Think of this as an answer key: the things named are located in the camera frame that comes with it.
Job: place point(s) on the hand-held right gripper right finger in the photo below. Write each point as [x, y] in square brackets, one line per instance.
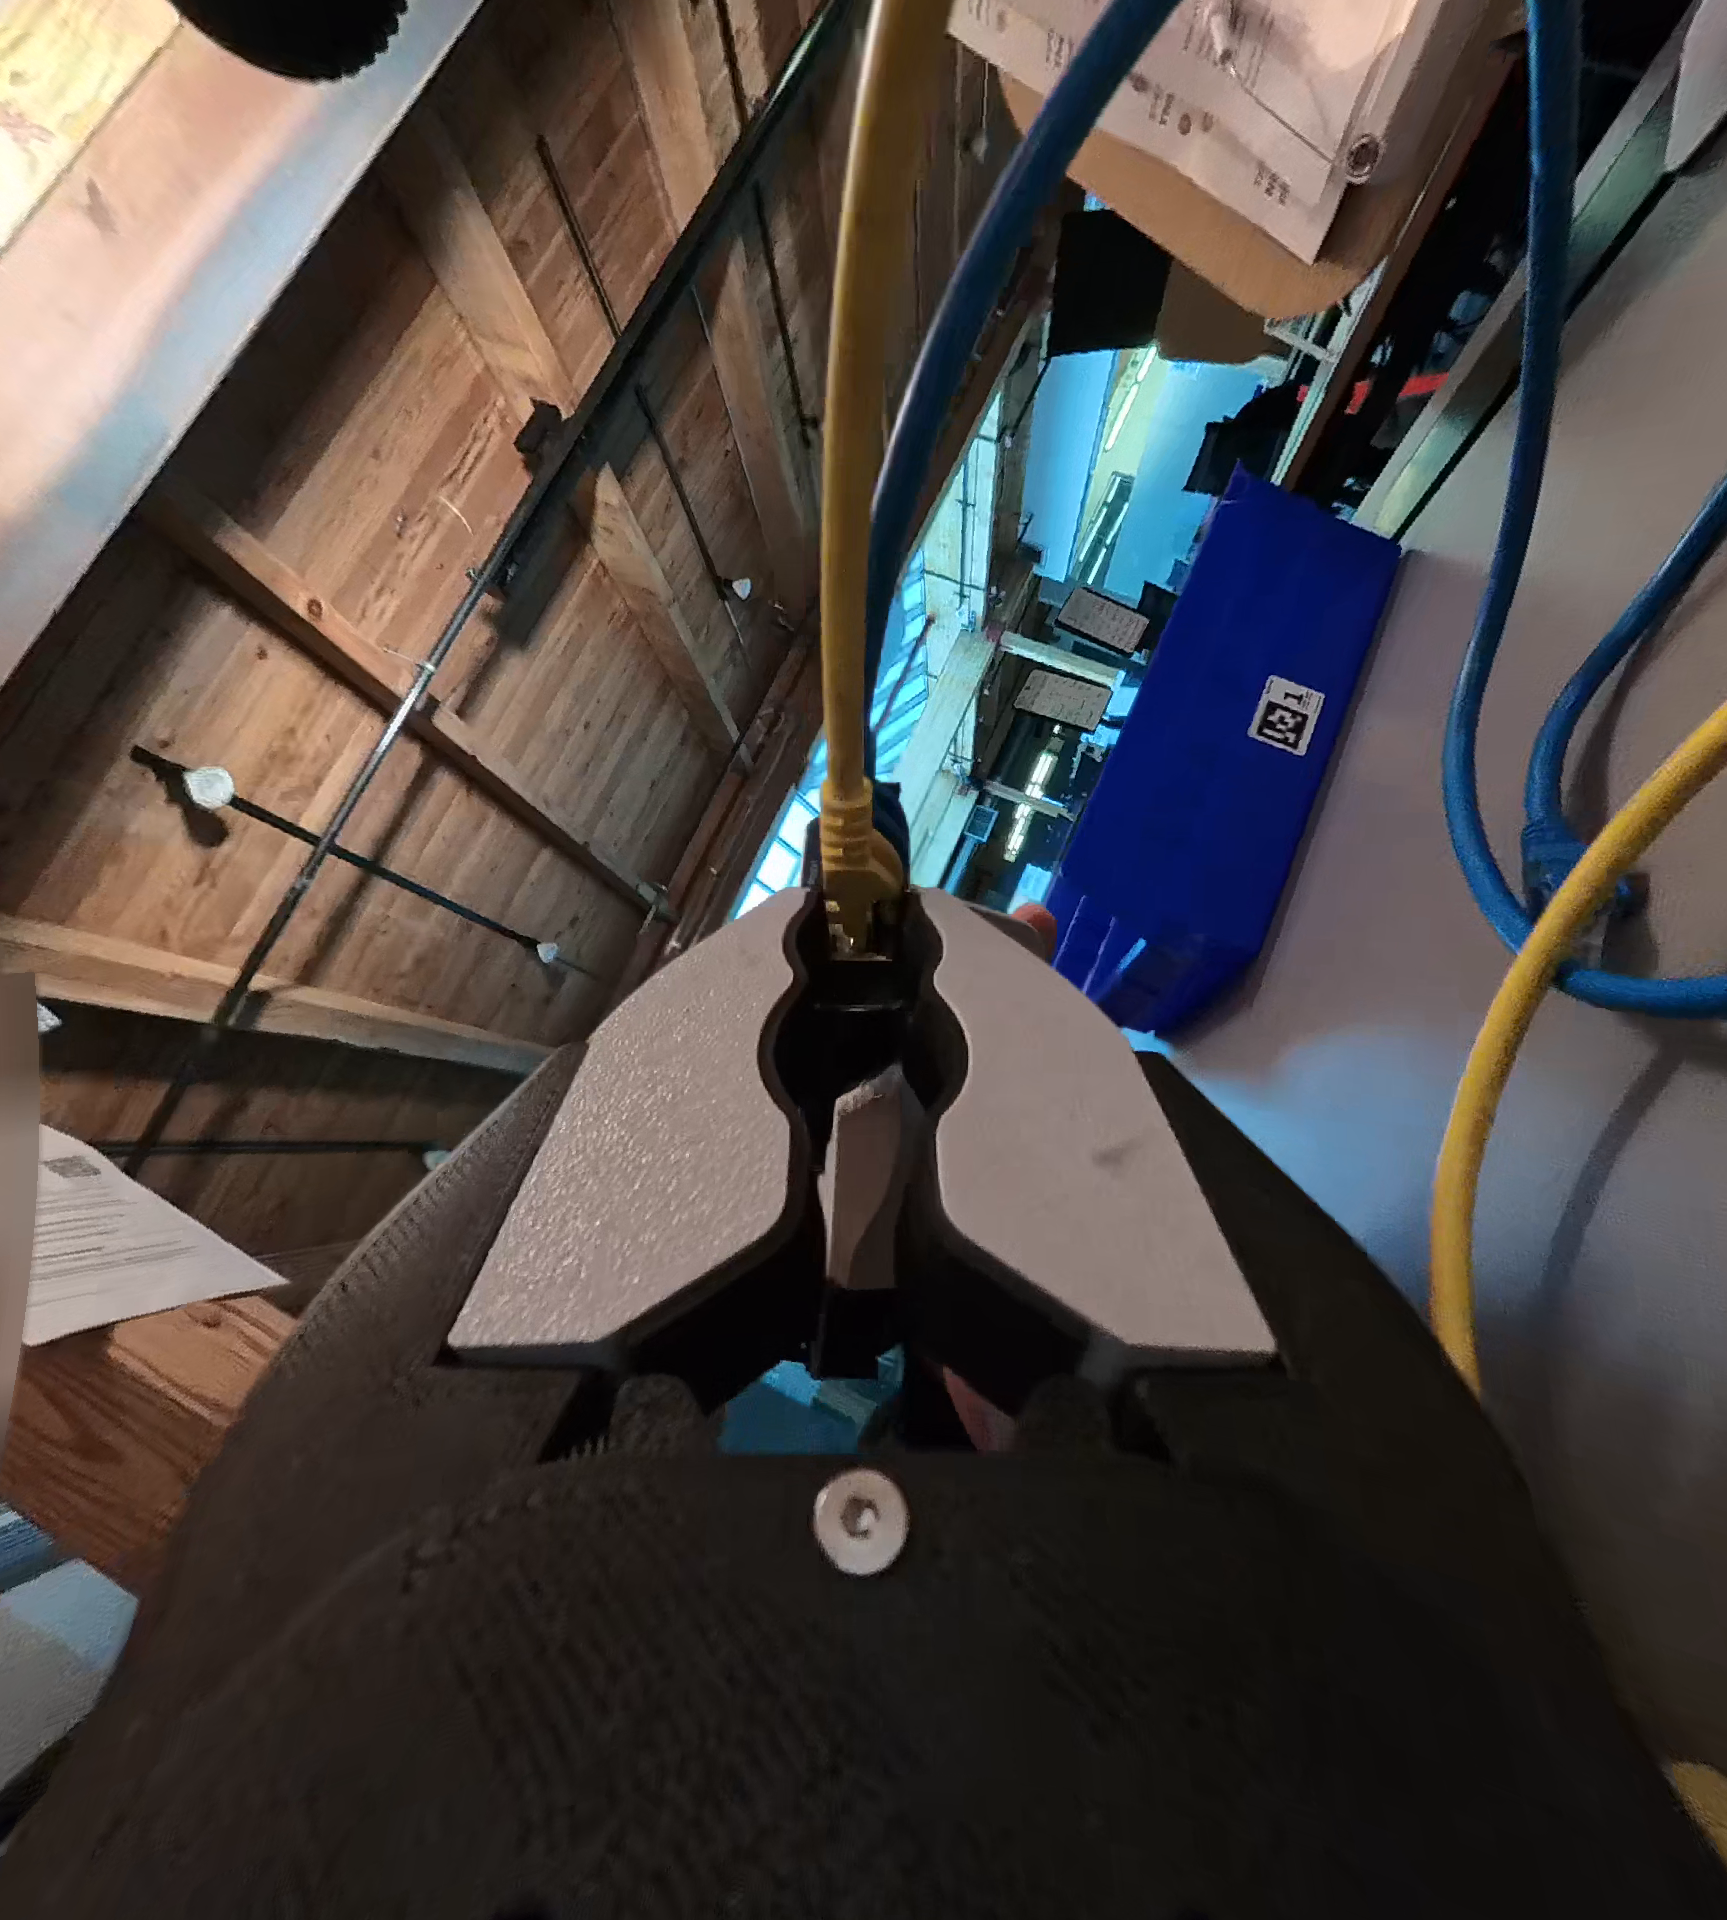
[1104, 1170]

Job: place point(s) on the wooden post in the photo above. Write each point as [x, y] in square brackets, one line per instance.
[129, 1425]

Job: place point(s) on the white ceiling spotlight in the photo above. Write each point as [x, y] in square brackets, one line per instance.
[209, 787]

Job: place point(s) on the white paper sheet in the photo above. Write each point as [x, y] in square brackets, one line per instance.
[129, 1244]

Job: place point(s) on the black network adapter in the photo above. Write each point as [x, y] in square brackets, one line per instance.
[865, 1002]

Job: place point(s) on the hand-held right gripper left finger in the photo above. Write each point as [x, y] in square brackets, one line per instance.
[639, 1170]

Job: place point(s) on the grey desk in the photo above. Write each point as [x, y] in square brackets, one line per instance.
[1404, 1124]

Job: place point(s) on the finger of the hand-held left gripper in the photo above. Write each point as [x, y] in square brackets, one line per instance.
[865, 1184]

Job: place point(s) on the blue plastic bin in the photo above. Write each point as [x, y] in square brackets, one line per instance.
[1208, 840]

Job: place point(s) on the printed instruction sheet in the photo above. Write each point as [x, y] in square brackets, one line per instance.
[1254, 90]

